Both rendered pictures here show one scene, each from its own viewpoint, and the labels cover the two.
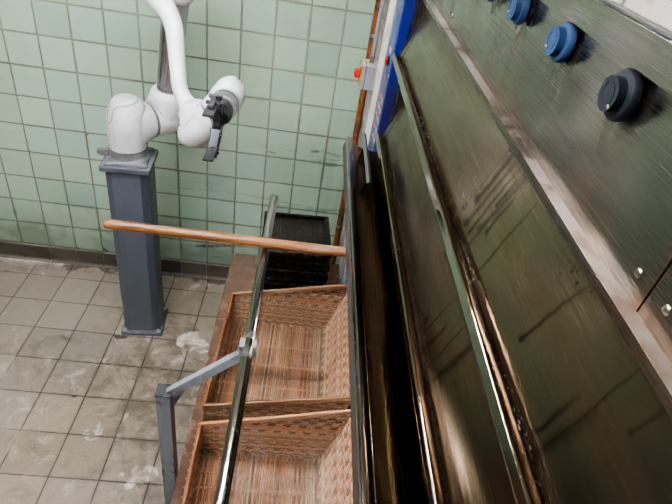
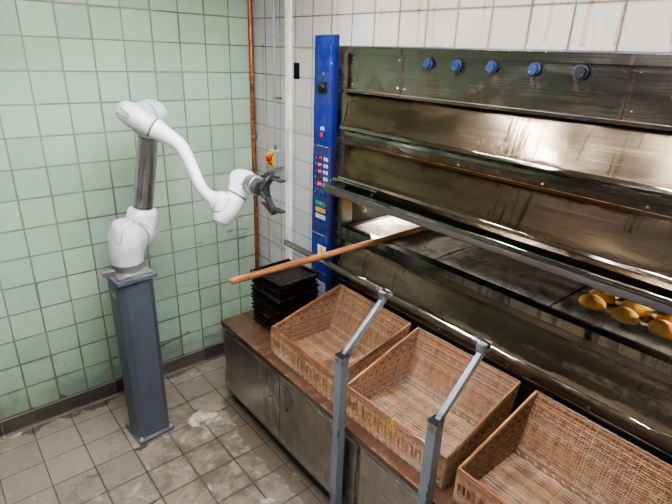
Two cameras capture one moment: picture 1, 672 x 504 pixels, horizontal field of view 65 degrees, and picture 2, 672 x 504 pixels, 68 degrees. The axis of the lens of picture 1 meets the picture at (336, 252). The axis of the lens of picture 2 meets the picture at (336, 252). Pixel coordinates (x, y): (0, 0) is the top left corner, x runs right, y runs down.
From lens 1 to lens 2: 145 cm
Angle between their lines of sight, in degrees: 33
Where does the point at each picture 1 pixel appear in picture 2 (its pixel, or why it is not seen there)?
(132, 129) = (139, 242)
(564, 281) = (580, 135)
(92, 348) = (127, 467)
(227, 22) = not seen: hidden behind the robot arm
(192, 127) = (230, 208)
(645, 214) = (608, 96)
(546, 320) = (583, 148)
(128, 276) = (143, 380)
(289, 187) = (216, 266)
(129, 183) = (141, 290)
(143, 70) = (87, 208)
